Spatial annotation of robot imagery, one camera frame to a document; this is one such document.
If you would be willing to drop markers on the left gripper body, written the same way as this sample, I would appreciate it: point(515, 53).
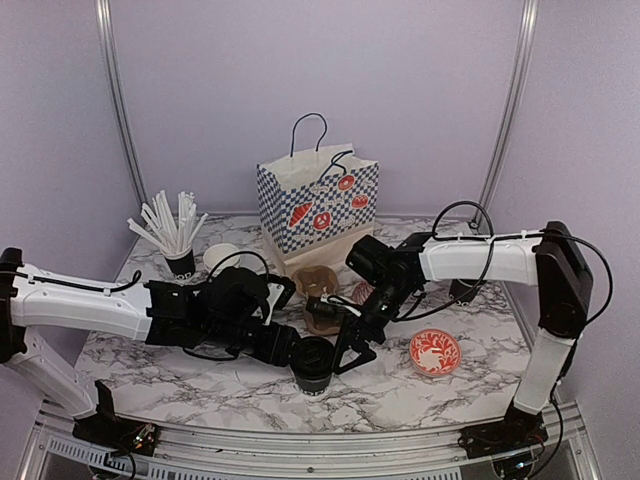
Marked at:
point(275, 350)

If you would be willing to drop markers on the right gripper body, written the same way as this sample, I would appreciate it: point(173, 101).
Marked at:
point(374, 332)

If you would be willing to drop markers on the black paper coffee cup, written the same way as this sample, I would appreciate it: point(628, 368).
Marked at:
point(460, 295)

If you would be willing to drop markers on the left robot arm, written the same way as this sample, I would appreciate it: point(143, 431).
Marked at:
point(233, 309)

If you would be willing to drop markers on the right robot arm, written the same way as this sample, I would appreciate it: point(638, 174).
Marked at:
point(549, 259)

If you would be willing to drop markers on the checkered paper takeout bag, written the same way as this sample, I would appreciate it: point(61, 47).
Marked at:
point(314, 204)

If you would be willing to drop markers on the red patterned bowl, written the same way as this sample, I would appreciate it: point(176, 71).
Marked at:
point(361, 292)

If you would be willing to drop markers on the cardboard cup carrier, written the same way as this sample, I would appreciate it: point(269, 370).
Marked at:
point(315, 281)

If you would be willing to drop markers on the red floral bowl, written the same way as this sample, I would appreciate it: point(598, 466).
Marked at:
point(434, 353)

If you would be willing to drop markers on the stack of paper cups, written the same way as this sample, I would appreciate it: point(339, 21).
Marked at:
point(221, 256)

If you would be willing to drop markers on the black cup holding straws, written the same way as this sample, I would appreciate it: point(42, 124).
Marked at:
point(182, 264)

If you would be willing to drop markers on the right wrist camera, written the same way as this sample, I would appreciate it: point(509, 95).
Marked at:
point(325, 306)

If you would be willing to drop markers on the aluminium front rail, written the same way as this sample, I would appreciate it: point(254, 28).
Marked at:
point(189, 452)

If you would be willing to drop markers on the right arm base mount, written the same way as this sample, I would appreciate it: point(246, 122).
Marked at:
point(503, 436)

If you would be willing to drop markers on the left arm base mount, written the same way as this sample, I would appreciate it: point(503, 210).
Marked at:
point(104, 427)

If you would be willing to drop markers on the right aluminium frame post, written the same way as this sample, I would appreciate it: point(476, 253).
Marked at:
point(515, 91)

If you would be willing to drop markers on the aluminium frame post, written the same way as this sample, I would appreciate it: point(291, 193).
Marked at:
point(109, 50)
point(515, 91)

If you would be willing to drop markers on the left aluminium frame post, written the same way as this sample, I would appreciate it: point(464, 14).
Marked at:
point(109, 50)

